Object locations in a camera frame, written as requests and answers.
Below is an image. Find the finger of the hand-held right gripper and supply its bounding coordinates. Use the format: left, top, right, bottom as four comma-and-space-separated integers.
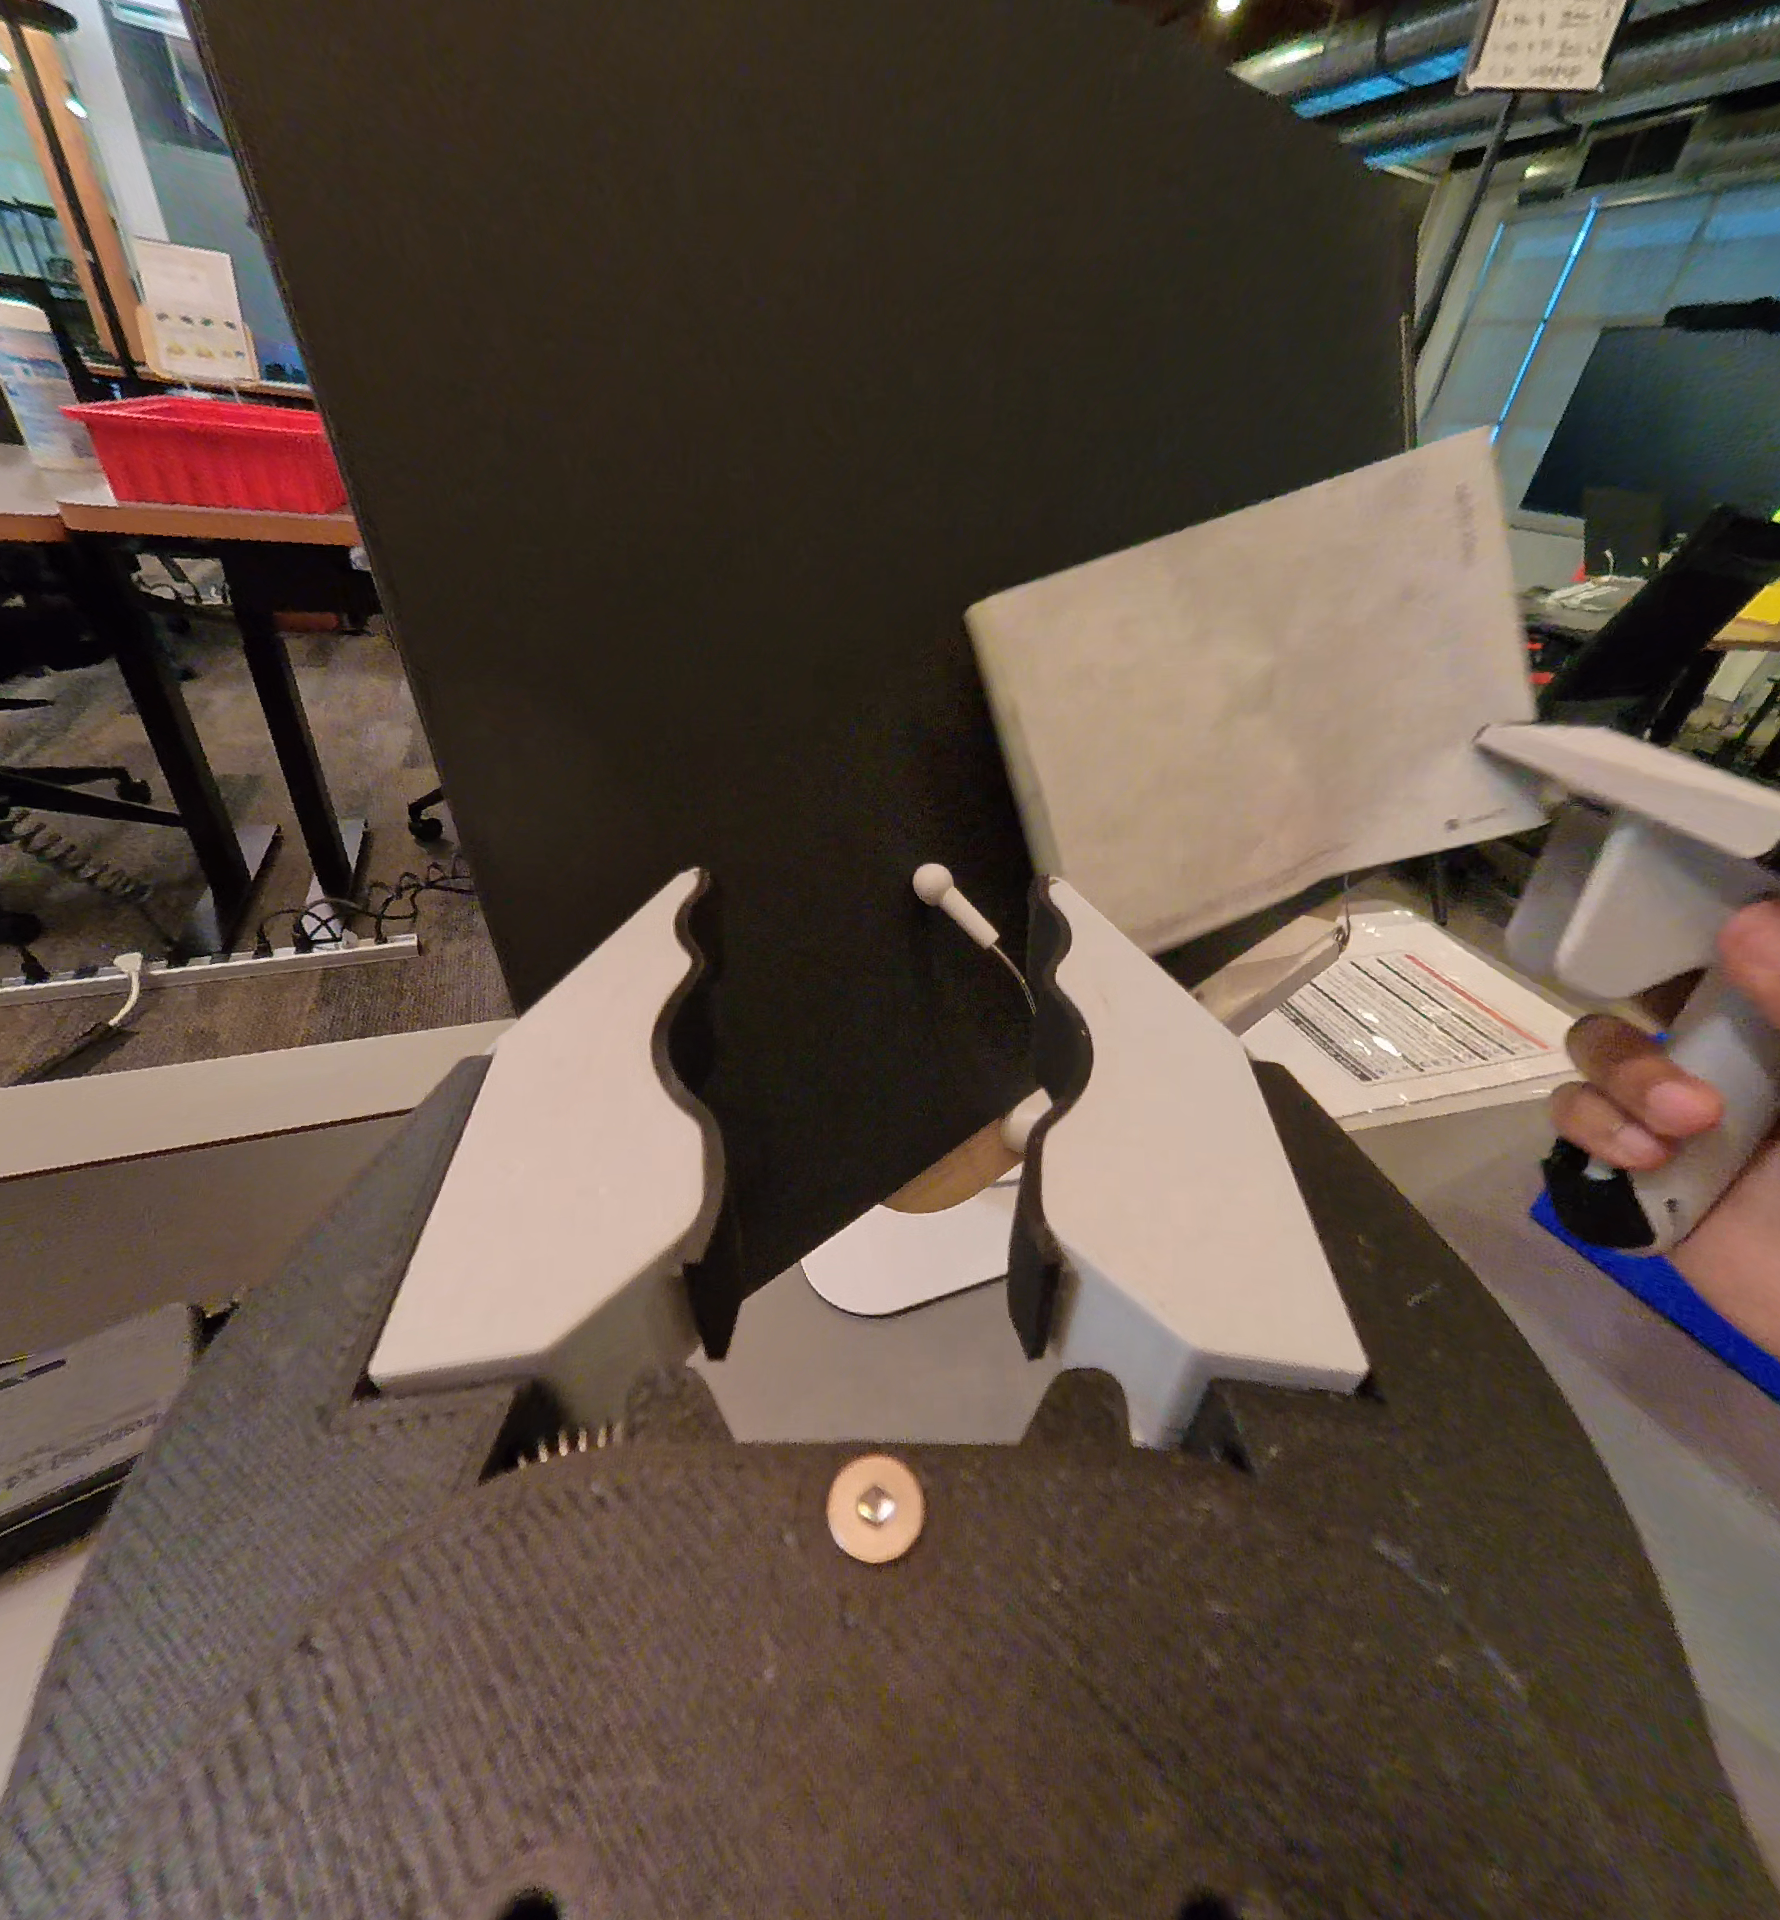
1474, 724, 1780, 1004

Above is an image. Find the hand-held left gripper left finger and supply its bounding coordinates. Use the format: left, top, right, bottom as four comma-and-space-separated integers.
371, 867, 753, 1388

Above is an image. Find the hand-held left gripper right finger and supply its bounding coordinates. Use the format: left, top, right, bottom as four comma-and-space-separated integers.
1008, 877, 1373, 1453

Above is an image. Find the toy brick instruction booklet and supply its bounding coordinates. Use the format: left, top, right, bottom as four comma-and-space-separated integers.
965, 430, 1546, 961

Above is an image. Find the black office chair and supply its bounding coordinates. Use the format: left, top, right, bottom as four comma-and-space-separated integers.
1543, 506, 1780, 754

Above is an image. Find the printed paper in acrylic holder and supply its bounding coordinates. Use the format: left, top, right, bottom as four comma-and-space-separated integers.
1263, 950, 1579, 1125

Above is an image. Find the white book stand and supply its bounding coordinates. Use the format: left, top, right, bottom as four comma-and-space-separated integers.
801, 862, 1352, 1326

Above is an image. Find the black monitor screen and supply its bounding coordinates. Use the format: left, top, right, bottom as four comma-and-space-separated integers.
1521, 323, 1780, 525

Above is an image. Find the white power strip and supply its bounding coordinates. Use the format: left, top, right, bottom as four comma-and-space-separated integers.
0, 932, 426, 1016

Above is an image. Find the black desk mat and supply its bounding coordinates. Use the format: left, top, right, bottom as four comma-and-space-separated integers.
0, 1110, 420, 1379

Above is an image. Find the blue plastic bin white label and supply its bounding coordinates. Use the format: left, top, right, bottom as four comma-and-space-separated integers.
1527, 1194, 1780, 1455

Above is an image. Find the hanging paper sign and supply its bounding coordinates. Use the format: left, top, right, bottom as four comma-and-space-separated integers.
1455, 0, 1633, 99

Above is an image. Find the black panel board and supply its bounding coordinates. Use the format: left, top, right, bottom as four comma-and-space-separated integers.
188, 0, 1422, 1326

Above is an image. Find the red plastic basket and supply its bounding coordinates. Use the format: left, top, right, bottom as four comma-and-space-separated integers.
62, 393, 350, 524

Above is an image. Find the white wipes tub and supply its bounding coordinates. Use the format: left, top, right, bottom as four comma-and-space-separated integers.
0, 299, 98, 477

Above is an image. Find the picture sign card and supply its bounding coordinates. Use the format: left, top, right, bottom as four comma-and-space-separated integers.
130, 242, 257, 383

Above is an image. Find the black pole stand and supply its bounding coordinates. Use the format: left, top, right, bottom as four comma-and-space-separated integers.
0, 0, 144, 402

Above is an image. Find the wooden desk dark frame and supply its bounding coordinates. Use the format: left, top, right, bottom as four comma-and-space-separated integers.
0, 432, 377, 961

